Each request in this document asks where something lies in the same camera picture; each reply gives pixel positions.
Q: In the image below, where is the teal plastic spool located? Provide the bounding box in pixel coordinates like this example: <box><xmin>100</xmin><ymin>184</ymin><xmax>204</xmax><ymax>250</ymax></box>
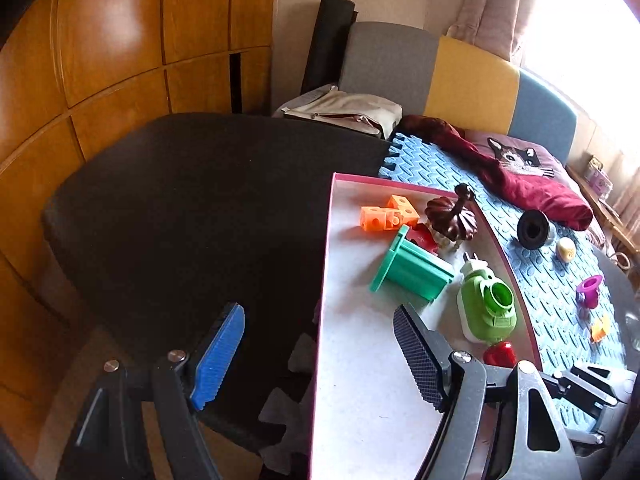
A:
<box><xmin>370</xmin><ymin>226</ymin><xmax>456</xmax><ymax>301</ymax></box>

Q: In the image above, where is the orange curved toy piece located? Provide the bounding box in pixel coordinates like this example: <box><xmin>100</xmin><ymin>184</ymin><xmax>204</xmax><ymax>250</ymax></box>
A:
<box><xmin>590</xmin><ymin>316</ymin><xmax>612</xmax><ymax>344</ymax></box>

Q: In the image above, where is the pink white cardboard tray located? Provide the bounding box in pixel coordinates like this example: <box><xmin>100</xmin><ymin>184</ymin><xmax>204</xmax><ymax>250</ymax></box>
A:
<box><xmin>309</xmin><ymin>174</ymin><xmax>518</xmax><ymax>479</ymax></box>

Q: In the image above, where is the purple cat pillow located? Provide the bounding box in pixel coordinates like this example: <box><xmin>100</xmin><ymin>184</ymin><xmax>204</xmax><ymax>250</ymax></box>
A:
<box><xmin>463</xmin><ymin>130</ymin><xmax>570</xmax><ymax>182</ymax></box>

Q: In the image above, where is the yellow perforated oval case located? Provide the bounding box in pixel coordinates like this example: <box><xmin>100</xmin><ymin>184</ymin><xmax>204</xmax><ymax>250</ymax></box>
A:
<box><xmin>555</xmin><ymin>237</ymin><xmax>577</xmax><ymax>263</ymax></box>

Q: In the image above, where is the blue foam puzzle mat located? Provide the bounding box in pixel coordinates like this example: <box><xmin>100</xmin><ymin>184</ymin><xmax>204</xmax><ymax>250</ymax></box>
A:
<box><xmin>378</xmin><ymin>133</ymin><xmax>627</xmax><ymax>374</ymax></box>

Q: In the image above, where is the pink curtain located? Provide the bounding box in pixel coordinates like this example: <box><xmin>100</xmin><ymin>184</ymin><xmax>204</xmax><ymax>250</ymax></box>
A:
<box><xmin>447</xmin><ymin>0</ymin><xmax>535</xmax><ymax>62</ymax></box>

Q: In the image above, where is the green plug-in device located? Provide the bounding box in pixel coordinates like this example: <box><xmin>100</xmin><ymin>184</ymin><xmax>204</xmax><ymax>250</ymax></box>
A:
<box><xmin>457</xmin><ymin>254</ymin><xmax>518</xmax><ymax>344</ymax></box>

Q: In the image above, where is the purple box on table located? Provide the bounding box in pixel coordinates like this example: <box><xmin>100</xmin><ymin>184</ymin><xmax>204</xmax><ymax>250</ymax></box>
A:
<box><xmin>584</xmin><ymin>156</ymin><xmax>613</xmax><ymax>200</ymax></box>

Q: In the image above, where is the wooden wardrobe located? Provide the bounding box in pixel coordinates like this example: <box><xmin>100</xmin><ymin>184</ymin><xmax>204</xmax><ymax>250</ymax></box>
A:
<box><xmin>1</xmin><ymin>0</ymin><xmax>273</xmax><ymax>425</ymax></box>

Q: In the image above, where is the red metal flashlight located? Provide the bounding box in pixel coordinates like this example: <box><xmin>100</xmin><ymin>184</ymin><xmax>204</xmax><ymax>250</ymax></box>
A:
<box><xmin>483</xmin><ymin>341</ymin><xmax>518</xmax><ymax>368</ymax></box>

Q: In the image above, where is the black clear filter canister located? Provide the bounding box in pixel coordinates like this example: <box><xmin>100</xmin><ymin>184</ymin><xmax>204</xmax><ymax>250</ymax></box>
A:
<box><xmin>516</xmin><ymin>209</ymin><xmax>556</xmax><ymax>250</ymax></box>

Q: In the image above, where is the orange toy block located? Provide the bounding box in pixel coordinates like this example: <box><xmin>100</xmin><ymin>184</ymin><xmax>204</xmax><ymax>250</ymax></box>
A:
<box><xmin>360</xmin><ymin>195</ymin><xmax>420</xmax><ymax>232</ymax></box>

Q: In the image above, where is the wooden side table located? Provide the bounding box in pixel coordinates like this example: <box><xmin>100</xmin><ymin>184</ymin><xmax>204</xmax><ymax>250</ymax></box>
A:
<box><xmin>565</xmin><ymin>166</ymin><xmax>639</xmax><ymax>273</ymax></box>

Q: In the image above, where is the red puzzle piece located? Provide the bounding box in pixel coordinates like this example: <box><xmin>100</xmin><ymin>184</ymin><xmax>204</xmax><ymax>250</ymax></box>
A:
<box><xmin>406</xmin><ymin>223</ymin><xmax>439</xmax><ymax>255</ymax></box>

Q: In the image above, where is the magenta plastic cup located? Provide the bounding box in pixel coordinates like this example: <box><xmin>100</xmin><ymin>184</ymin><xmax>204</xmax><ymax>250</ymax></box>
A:
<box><xmin>576</xmin><ymin>274</ymin><xmax>603</xmax><ymax>310</ymax></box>

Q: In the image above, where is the dark red blanket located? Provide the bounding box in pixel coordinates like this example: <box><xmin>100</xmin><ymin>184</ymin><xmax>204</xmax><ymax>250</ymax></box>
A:
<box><xmin>399</xmin><ymin>115</ymin><xmax>593</xmax><ymax>231</ymax></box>

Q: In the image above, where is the black rolled mat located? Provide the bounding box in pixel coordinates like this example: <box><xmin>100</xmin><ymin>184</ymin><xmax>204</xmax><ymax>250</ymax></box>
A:
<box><xmin>300</xmin><ymin>0</ymin><xmax>358</xmax><ymax>94</ymax></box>

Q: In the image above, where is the beige folded cloth bag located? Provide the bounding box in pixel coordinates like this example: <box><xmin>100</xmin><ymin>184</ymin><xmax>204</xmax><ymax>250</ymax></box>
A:
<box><xmin>273</xmin><ymin>84</ymin><xmax>402</xmax><ymax>140</ymax></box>

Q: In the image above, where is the grey yellow blue headboard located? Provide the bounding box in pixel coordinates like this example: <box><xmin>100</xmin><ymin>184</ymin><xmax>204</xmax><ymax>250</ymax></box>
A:
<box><xmin>338</xmin><ymin>22</ymin><xmax>577</xmax><ymax>164</ymax></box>

